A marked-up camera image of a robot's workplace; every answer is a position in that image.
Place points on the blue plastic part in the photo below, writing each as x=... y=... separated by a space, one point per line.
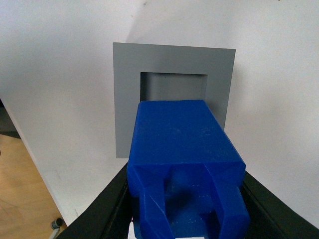
x=184 y=174

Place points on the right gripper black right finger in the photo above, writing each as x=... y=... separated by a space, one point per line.
x=270 y=217

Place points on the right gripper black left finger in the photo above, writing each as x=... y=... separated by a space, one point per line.
x=109 y=215

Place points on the gray square base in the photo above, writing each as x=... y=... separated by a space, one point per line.
x=147 y=72

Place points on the gray table leg foot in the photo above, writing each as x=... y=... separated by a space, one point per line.
x=57 y=223

